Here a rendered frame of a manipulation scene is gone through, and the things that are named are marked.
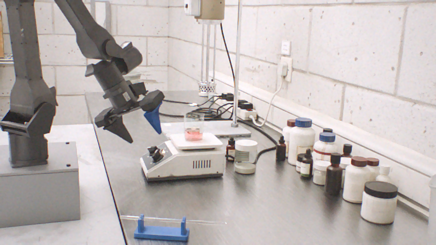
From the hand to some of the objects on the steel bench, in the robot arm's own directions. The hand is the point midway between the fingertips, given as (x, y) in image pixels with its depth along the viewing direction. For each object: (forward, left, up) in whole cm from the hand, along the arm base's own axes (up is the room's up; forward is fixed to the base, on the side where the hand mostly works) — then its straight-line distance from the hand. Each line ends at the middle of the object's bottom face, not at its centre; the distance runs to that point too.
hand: (139, 126), depth 112 cm
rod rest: (-7, -31, -14) cm, 35 cm away
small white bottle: (+45, -38, -14) cm, 60 cm away
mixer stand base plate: (+38, +36, -13) cm, 54 cm away
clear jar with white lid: (+27, -7, -13) cm, 31 cm away
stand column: (+49, +34, -12) cm, 61 cm away
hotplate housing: (+12, -1, -13) cm, 18 cm away
